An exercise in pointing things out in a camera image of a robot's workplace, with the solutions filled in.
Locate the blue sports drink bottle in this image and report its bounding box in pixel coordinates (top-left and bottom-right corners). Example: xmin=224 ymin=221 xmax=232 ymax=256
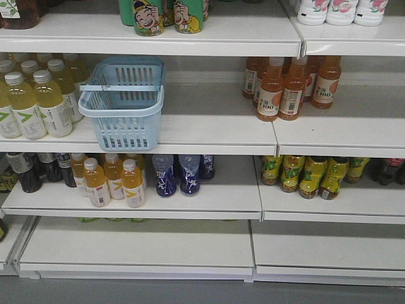
xmin=152 ymin=154 xmax=177 ymax=198
xmin=178 ymin=155 xmax=200 ymax=196
xmin=199 ymin=155 xmax=215 ymax=181

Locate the white peach drink bottle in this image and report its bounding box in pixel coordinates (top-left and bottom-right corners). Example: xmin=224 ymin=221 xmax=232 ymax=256
xmin=297 ymin=0 xmax=330 ymax=26
xmin=326 ymin=0 xmax=358 ymax=26
xmin=354 ymin=0 xmax=388 ymax=27

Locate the dark drink bottle black label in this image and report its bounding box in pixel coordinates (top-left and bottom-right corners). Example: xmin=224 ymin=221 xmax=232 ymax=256
xmin=56 ymin=153 xmax=77 ymax=187

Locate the pale green drink bottle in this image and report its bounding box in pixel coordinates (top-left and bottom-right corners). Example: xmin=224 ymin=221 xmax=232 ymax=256
xmin=33 ymin=70 xmax=73 ymax=137
xmin=5 ymin=72 xmax=47 ymax=140

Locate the plastic cola bottle red label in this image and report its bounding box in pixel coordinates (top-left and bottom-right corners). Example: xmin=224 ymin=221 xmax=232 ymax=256
xmin=377 ymin=158 xmax=404 ymax=186

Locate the yellow juice bottle white cap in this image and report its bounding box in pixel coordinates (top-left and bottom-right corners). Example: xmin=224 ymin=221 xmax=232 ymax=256
xmin=121 ymin=159 xmax=146 ymax=208
xmin=84 ymin=158 xmax=111 ymax=208
xmin=104 ymin=153 xmax=125 ymax=200

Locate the orange juice bottle barcode label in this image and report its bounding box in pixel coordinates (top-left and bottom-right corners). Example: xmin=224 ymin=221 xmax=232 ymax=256
xmin=278 ymin=56 xmax=308 ymax=120

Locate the orange juice bottle peach label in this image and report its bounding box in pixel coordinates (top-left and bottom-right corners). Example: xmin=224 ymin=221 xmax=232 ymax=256
xmin=310 ymin=56 xmax=342 ymax=110
xmin=257 ymin=57 xmax=284 ymax=122

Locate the yellow iced tea bottle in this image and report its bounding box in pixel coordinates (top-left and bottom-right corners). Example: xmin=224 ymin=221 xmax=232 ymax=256
xmin=280 ymin=155 xmax=306 ymax=193
xmin=344 ymin=157 xmax=370 ymax=184
xmin=261 ymin=155 xmax=284 ymax=186
xmin=319 ymin=156 xmax=349 ymax=200
xmin=299 ymin=156 xmax=328 ymax=199

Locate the green cartoon drink can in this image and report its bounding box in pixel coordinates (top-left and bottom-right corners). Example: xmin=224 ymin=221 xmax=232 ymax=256
xmin=132 ymin=0 xmax=163 ymax=37
xmin=173 ymin=0 xmax=204 ymax=34

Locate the light blue plastic basket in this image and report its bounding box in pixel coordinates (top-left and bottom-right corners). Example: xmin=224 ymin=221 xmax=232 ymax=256
xmin=78 ymin=55 xmax=166 ymax=152

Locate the white metal shelf unit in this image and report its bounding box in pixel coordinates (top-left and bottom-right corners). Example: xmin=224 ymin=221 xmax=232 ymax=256
xmin=1 ymin=1 xmax=404 ymax=286

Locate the dark drink bottle grey label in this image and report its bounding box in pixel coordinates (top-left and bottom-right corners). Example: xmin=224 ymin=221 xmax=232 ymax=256
xmin=6 ymin=152 xmax=42 ymax=193
xmin=37 ymin=153 xmax=63 ymax=182

